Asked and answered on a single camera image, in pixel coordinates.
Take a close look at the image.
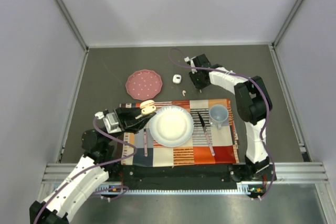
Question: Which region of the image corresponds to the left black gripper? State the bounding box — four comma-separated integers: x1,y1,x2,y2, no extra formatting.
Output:
106,104,156,144

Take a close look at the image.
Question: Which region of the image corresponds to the pink earbud charging case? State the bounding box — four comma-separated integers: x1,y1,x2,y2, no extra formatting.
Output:
140,100,156,116

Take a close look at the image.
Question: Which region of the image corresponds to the white earbud charging case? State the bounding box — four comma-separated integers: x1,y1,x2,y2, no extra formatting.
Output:
172,74,182,84

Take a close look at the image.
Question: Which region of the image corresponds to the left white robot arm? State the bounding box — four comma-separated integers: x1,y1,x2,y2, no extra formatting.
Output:
29,100,157,223

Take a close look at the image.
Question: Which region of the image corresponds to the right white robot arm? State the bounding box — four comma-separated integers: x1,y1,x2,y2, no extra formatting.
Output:
184,54,272,180

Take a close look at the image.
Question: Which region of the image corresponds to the pink polka dot plate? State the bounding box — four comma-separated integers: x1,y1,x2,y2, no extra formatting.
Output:
125,69,163,101

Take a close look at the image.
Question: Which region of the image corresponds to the light blue mug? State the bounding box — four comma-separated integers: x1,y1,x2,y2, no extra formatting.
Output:
209,104,229,129

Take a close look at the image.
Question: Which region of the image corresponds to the white ceramic plate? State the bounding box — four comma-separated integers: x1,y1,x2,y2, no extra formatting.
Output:
149,105,194,147

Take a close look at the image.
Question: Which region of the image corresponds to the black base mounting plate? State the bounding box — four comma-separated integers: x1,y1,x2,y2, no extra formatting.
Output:
107,164,276,190

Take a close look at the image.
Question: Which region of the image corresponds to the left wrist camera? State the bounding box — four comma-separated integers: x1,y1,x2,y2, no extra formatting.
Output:
95,110,124,134

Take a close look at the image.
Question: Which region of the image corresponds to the pink handled fork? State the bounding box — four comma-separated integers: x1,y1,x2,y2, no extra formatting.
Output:
143,128,148,157

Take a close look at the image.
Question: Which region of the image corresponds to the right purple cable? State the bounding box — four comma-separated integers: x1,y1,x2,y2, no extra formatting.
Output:
169,48,276,200

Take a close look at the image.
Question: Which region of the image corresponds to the purple cable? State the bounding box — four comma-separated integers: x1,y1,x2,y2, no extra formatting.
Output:
33,118,137,224
169,48,276,200

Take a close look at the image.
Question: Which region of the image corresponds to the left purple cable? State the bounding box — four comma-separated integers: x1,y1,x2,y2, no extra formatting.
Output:
33,118,137,224

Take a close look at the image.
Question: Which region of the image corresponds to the pink handled knife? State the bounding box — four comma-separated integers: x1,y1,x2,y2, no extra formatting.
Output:
197,112,215,156

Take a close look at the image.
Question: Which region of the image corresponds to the grey slotted cable duct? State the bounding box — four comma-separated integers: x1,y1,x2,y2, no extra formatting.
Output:
95,183,261,195

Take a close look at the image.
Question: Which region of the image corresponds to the aluminium frame rail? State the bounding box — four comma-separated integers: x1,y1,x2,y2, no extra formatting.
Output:
54,0,89,52

